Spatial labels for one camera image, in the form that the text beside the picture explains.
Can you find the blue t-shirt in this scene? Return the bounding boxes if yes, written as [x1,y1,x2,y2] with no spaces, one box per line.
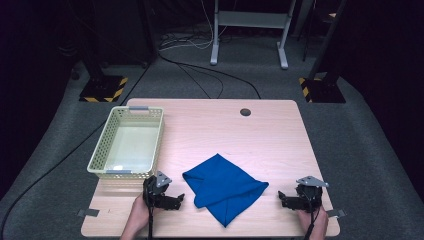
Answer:
[182,153,270,228]

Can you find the long black floor cable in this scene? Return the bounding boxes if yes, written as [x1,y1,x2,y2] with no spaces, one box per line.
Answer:
[0,63,152,240]

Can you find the right hand-held gripper black cable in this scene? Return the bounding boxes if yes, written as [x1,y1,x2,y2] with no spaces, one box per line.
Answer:
[302,198,318,240]

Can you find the hand-held gripper black cable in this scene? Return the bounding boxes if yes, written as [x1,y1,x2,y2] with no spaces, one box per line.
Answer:
[302,198,318,240]
[146,196,157,240]

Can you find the black stand with striped base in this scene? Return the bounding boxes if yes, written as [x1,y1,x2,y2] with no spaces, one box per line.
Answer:
[78,0,129,104]
[298,0,348,104]

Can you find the person's left hand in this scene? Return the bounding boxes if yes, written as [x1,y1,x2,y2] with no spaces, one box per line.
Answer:
[127,194,158,234]

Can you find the white floor cables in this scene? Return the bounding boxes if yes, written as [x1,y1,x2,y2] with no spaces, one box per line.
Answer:
[159,0,228,52]

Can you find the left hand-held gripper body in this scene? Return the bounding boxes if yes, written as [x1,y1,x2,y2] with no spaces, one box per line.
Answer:
[142,170,174,210]

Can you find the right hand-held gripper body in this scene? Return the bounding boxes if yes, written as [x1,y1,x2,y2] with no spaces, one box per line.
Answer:
[294,175,330,212]

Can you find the white metal stand frame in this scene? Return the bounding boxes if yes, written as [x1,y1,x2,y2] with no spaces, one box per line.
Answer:
[209,0,298,70]

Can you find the left hand-held gripper black cable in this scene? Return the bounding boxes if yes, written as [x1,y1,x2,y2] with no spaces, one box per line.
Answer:
[146,196,157,240]

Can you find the person's right hand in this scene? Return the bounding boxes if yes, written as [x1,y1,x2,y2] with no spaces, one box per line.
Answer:
[296,205,330,240]

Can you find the grey table bracket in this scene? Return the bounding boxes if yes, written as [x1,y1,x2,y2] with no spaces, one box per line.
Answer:
[76,208,101,218]
[325,208,347,219]

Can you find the cream perforated plastic basket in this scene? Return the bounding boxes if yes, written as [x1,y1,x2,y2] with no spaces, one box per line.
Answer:
[86,105,165,180]

